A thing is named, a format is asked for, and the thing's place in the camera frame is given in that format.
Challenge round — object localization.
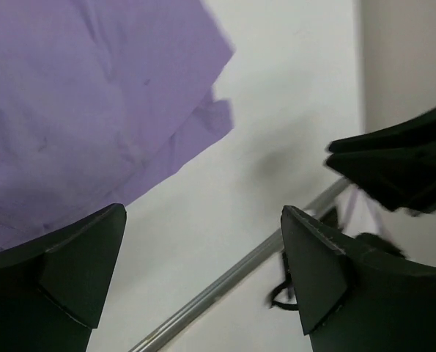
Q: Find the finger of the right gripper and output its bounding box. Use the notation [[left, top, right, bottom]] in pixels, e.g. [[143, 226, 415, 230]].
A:
[[325, 107, 436, 214]]

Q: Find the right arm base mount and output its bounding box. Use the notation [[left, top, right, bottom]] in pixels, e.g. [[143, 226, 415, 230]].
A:
[[267, 205, 409, 312]]

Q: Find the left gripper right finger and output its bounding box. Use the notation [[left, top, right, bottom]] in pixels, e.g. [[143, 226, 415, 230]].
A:
[[281, 206, 436, 352]]

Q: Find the aluminium table rail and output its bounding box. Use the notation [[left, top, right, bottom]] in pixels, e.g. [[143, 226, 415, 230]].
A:
[[128, 175, 352, 352]]

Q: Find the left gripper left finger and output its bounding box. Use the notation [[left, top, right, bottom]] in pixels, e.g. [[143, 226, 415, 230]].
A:
[[0, 204, 126, 352]]

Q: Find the purple t shirt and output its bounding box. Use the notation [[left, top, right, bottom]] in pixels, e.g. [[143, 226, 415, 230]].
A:
[[0, 1, 232, 252]]

